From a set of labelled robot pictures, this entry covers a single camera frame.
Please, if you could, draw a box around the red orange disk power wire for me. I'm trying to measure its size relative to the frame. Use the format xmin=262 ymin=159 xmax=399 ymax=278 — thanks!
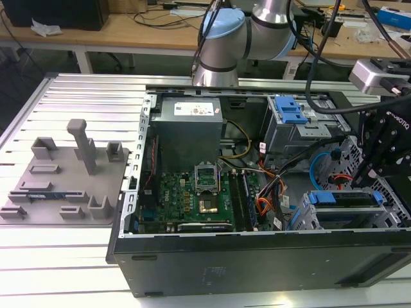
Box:
xmin=332 ymin=173 xmax=351 ymax=190

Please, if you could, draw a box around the blue disk data wire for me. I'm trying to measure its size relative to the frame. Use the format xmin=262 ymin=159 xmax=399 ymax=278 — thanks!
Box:
xmin=309 ymin=149 xmax=341 ymax=193

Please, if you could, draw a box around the hard disk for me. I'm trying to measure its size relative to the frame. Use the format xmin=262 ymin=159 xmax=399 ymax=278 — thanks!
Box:
xmin=306 ymin=188 xmax=385 ymax=210

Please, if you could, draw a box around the silver disk bay cage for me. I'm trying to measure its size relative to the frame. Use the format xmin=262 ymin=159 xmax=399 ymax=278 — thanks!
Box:
xmin=287 ymin=136 xmax=411 ymax=231

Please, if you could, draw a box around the black RAM slot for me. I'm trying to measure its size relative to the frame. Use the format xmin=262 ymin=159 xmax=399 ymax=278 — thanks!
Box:
xmin=229 ymin=171 xmax=245 ymax=232
xmin=240 ymin=171 xmax=258 ymax=231

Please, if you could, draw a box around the clear plastic bag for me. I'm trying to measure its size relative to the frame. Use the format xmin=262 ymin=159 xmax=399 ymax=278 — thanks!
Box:
xmin=355 ymin=28 xmax=382 ymax=43

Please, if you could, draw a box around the blue drive cage latch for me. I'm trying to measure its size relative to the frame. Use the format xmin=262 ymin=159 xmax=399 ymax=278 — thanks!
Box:
xmin=275 ymin=95 xmax=310 ymax=125

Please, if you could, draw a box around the silver optical drive cage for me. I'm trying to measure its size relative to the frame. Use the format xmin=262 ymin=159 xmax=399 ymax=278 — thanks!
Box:
xmin=260 ymin=95 xmax=353 ymax=158

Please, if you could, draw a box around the blue cardboard box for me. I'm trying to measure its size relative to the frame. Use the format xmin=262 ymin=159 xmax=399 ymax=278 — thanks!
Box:
xmin=376 ymin=8 xmax=411 ymax=32

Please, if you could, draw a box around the small black device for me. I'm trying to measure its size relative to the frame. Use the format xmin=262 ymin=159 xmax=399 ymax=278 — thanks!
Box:
xmin=320 ymin=14 xmax=345 ymax=38

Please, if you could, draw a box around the silver CPU socket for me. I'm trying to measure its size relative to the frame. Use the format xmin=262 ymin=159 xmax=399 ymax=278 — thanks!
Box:
xmin=194 ymin=163 xmax=221 ymax=195

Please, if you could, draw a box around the brown square chip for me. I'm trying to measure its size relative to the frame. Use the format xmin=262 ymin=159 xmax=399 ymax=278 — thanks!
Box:
xmin=198 ymin=199 xmax=220 ymax=214

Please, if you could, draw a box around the grey power supply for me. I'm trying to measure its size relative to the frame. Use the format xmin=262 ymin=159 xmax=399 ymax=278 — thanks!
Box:
xmin=150 ymin=96 xmax=226 ymax=175

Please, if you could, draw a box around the black graphics card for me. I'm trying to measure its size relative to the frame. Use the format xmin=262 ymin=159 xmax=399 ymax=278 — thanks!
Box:
xmin=177 ymin=221 xmax=234 ymax=233

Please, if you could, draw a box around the black PC case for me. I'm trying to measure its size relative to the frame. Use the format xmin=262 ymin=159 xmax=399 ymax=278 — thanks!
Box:
xmin=105 ymin=83 xmax=411 ymax=298

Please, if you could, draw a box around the green motherboard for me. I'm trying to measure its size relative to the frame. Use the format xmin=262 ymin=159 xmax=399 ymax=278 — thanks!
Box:
xmin=137 ymin=170 xmax=268 ymax=234

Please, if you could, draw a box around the wooden desk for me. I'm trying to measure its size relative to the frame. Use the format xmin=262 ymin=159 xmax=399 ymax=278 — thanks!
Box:
xmin=0 ymin=0 xmax=411 ymax=70

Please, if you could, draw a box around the grey parts rack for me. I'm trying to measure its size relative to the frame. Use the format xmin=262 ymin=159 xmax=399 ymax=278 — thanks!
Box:
xmin=0 ymin=118 xmax=133 ymax=227

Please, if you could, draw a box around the RAM stick blue label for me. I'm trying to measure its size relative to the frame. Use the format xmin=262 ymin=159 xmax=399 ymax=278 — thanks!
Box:
xmin=27 ymin=192 xmax=69 ymax=200

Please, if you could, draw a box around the large black box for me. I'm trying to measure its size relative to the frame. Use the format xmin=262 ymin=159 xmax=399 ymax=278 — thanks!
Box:
xmin=2 ymin=0 xmax=110 ymax=32

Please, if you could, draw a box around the crumpled white plastic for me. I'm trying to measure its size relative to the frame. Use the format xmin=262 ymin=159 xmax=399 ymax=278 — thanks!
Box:
xmin=30 ymin=18 xmax=64 ymax=37

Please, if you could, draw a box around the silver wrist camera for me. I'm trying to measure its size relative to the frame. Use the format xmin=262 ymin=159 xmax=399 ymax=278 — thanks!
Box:
xmin=348 ymin=58 xmax=411 ymax=96

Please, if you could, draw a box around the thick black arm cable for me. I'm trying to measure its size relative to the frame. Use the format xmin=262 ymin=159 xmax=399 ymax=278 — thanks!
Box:
xmin=304 ymin=0 xmax=386 ymax=115

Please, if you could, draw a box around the black cable copper sleeve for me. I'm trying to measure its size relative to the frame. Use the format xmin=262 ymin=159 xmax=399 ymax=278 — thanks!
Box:
xmin=362 ymin=0 xmax=411 ymax=62

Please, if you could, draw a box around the black wire bundle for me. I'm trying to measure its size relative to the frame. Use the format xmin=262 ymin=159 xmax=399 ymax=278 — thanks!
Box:
xmin=256 ymin=134 xmax=351 ymax=232

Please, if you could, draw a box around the yellow black power wire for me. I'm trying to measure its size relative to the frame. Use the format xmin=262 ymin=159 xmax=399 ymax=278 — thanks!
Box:
xmin=219 ymin=119 xmax=252 ymax=160

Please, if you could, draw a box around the orange red wire bundle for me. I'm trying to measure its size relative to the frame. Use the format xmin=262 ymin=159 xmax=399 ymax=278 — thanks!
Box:
xmin=256 ymin=160 xmax=290 ymax=222

